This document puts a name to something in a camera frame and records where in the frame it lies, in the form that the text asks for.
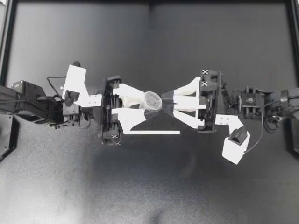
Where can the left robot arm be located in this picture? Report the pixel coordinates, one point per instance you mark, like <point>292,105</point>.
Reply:
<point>28,98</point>

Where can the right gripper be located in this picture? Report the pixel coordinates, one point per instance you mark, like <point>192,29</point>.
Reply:
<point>213,100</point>

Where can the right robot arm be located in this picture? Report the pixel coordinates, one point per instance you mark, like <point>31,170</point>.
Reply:
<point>257,102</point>

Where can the small clear plastic cup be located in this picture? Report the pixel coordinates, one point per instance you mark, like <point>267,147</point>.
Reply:
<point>153,101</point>

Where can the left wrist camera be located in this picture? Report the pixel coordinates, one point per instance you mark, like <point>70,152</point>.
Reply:
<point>74,79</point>

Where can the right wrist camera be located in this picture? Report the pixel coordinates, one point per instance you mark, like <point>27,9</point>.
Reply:
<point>233,144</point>

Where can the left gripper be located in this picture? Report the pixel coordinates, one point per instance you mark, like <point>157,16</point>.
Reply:
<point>107,105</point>

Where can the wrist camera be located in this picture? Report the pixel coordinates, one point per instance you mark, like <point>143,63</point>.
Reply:
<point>74,79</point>
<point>233,144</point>

